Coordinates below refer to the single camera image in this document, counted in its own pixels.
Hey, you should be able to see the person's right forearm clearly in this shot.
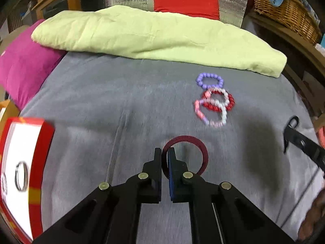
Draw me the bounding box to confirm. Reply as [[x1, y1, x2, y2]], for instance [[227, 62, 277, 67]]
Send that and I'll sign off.
[[297, 183, 325, 242]]

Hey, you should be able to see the wicker basket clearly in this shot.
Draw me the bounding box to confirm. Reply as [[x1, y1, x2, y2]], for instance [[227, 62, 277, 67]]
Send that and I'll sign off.
[[252, 0, 322, 47]]

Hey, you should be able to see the pink bead bracelet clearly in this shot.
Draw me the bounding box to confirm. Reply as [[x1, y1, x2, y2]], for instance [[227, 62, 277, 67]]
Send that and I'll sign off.
[[194, 99, 227, 128]]

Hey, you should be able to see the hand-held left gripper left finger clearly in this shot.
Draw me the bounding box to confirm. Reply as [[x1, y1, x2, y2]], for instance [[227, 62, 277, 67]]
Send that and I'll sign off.
[[32, 147, 163, 244]]

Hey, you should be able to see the clear bangle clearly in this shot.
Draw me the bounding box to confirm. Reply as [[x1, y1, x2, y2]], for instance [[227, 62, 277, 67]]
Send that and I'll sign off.
[[15, 161, 28, 192]]

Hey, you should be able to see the red jewelry box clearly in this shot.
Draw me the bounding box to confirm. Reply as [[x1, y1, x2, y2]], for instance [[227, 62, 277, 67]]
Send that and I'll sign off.
[[0, 117, 55, 243]]

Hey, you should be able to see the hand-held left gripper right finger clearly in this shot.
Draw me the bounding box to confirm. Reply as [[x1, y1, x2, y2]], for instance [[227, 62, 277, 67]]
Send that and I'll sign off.
[[167, 147, 296, 244]]

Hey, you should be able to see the grey blanket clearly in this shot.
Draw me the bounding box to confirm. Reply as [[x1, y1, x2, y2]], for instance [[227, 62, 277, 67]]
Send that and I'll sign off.
[[19, 51, 320, 244]]

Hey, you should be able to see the red bead bracelet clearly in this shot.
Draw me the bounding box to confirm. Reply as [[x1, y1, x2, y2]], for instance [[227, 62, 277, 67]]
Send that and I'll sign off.
[[201, 89, 235, 112]]

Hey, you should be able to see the magenta pillow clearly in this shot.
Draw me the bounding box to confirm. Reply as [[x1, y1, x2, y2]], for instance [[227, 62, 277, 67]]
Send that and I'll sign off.
[[0, 19, 68, 110]]

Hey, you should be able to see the light green blanket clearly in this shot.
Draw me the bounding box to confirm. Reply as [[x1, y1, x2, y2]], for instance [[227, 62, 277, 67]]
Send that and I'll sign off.
[[31, 4, 287, 79]]

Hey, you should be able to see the dark red bangle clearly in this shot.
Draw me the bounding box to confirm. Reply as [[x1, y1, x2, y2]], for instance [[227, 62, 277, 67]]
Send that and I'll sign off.
[[162, 135, 209, 177]]

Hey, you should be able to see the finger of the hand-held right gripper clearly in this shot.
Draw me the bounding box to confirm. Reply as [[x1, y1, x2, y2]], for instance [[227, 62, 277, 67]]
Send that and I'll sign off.
[[283, 116, 325, 176]]

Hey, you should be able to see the purple bead bracelet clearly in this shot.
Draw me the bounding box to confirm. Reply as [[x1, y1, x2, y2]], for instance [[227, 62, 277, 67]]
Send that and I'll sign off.
[[195, 73, 225, 90]]

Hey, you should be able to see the orange box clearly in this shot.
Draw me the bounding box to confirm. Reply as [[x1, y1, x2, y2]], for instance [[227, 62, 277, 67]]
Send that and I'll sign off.
[[0, 100, 20, 133]]

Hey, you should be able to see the red cushion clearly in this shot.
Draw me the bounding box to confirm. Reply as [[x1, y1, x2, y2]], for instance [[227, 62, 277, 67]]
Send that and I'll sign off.
[[152, 0, 221, 21]]

